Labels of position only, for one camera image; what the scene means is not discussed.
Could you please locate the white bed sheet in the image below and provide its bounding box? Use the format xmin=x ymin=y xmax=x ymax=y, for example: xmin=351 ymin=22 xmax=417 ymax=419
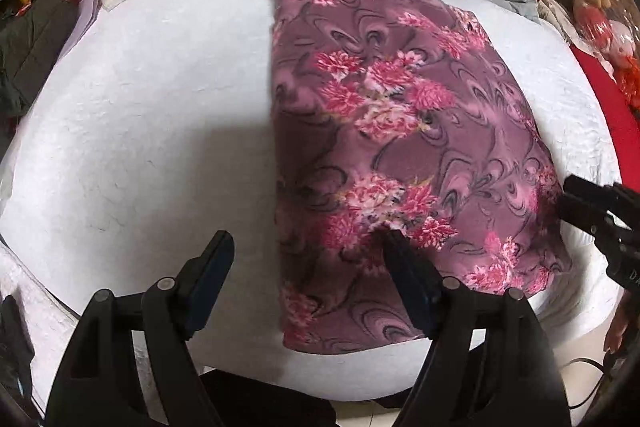
xmin=1 ymin=0 xmax=620 ymax=401

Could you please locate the red toy in plastic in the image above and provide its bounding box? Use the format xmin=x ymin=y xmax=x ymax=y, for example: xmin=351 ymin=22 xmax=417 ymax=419
xmin=573 ymin=0 xmax=639 ymax=113

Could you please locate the purple floral fleece garment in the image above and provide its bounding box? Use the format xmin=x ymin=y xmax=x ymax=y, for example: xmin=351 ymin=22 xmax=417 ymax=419
xmin=271 ymin=0 xmax=570 ymax=355

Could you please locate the dark clothes pile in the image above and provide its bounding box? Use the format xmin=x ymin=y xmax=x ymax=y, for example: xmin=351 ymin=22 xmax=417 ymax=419
xmin=1 ymin=0 xmax=78 ymax=118

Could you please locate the plain red blanket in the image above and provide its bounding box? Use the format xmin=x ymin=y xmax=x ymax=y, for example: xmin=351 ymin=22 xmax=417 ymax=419
xmin=570 ymin=44 xmax=640 ymax=192

